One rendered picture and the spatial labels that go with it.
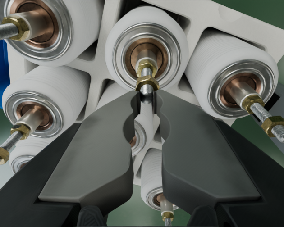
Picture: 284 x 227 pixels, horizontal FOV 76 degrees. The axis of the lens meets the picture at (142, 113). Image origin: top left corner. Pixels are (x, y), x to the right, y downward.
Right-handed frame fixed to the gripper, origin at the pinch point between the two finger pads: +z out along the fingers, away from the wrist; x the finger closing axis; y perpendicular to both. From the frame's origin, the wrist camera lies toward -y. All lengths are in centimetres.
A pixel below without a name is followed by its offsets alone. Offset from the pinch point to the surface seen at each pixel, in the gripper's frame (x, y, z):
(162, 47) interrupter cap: 1.7, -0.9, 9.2
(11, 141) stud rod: -14.9, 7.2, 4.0
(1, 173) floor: -58, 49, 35
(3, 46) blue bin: -34.6, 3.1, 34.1
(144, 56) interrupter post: -0.2, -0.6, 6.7
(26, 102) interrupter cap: -15.5, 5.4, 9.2
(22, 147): -20.1, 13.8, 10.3
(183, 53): 4.0, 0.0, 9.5
